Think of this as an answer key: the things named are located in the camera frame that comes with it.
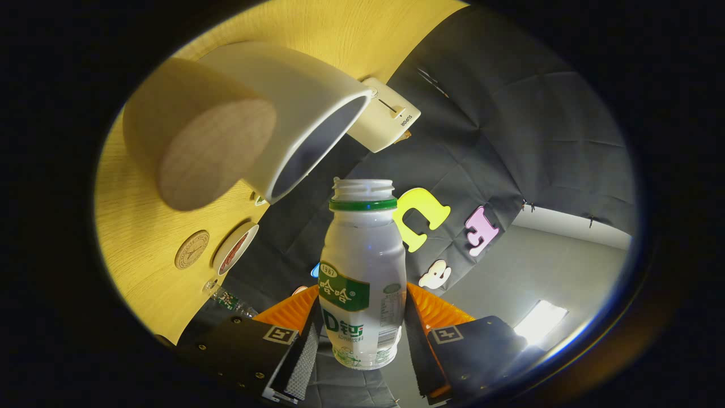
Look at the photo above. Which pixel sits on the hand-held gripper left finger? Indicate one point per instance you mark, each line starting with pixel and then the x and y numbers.
pixel 297 362

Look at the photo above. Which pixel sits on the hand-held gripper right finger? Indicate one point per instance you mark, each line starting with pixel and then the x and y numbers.
pixel 419 362

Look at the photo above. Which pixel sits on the white juice bottle green label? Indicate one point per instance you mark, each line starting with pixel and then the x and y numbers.
pixel 362 255

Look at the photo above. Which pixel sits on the round cork coaster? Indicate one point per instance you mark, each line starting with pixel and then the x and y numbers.
pixel 191 249

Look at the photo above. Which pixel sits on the clear plastic water bottle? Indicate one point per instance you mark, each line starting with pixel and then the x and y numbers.
pixel 229 300

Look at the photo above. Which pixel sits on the ceiling light panel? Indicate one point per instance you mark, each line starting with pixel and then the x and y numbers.
pixel 538 322

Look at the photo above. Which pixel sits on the red meat slice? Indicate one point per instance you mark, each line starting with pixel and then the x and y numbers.
pixel 233 253

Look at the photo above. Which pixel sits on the white round plate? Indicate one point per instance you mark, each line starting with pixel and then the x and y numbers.
pixel 225 249

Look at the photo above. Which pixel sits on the wooden table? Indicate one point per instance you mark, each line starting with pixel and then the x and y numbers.
pixel 147 266

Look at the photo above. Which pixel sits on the bread slice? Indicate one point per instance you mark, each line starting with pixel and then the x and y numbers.
pixel 404 136

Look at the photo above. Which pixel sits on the cream toaster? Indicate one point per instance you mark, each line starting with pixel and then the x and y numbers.
pixel 382 122

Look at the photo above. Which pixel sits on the black backdrop cloth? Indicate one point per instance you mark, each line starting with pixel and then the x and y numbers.
pixel 498 113

